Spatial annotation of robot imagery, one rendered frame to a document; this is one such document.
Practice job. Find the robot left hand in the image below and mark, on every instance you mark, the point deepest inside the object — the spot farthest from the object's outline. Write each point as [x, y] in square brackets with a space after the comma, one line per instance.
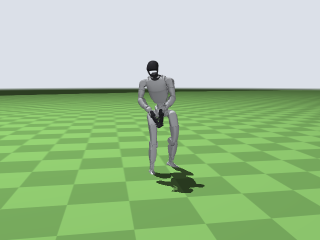
[161, 119]

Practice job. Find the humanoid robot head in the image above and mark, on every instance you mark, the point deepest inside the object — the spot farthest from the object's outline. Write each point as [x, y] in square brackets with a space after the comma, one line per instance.
[153, 66]

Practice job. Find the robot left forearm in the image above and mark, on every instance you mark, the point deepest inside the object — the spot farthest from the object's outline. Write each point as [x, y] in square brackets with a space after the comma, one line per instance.
[168, 104]

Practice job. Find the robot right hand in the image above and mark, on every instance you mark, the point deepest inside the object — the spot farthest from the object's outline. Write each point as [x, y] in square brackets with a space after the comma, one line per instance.
[154, 118]

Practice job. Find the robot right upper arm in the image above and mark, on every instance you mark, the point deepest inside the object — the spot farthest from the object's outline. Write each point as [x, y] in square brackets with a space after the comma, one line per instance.
[141, 91]

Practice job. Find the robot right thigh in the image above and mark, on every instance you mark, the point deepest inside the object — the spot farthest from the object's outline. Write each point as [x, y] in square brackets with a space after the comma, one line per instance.
[152, 130]

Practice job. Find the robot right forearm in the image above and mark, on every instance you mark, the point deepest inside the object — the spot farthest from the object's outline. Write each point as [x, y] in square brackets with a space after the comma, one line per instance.
[145, 106]

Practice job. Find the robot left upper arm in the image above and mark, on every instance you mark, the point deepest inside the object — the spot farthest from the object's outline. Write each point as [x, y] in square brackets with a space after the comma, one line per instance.
[171, 87]

